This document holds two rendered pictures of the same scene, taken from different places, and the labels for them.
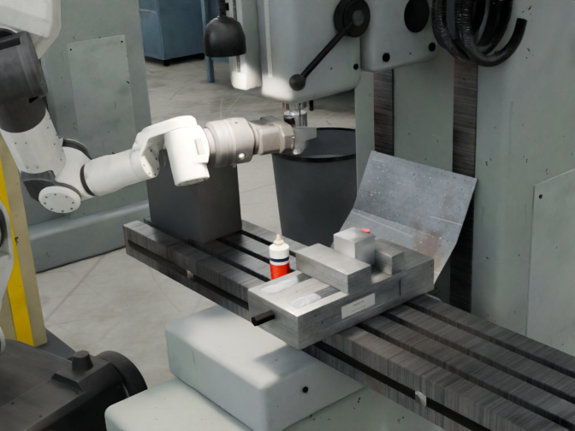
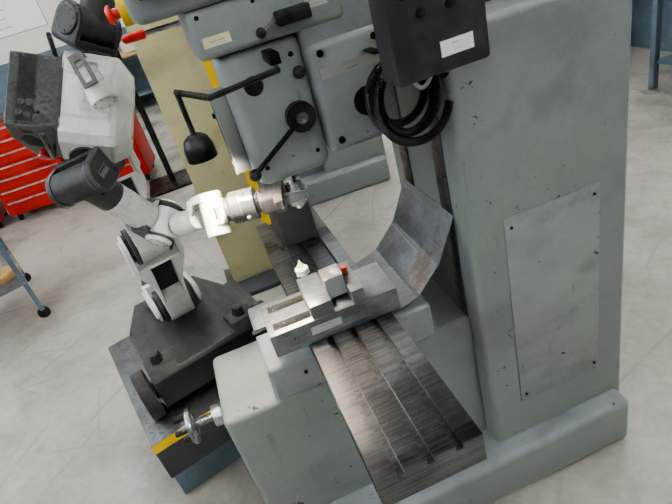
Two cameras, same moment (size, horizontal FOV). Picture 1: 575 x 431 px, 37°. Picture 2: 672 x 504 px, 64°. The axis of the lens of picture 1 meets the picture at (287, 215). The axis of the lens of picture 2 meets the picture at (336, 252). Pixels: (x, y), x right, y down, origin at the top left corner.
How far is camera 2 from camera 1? 0.88 m
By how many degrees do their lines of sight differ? 28
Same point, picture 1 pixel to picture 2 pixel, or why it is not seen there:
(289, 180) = not seen: hidden behind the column
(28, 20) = (97, 139)
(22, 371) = (216, 309)
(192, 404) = (257, 364)
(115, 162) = (181, 219)
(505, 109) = (459, 168)
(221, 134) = (230, 204)
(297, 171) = not seen: hidden behind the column
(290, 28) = (247, 134)
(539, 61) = (491, 123)
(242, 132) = (246, 201)
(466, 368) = (369, 394)
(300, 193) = not seen: hidden behind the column
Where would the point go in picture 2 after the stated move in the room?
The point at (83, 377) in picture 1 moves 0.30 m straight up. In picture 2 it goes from (235, 321) to (207, 259)
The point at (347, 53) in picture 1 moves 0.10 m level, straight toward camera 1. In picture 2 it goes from (307, 141) to (287, 160)
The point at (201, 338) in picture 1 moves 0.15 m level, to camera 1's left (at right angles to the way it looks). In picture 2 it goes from (259, 323) to (219, 321)
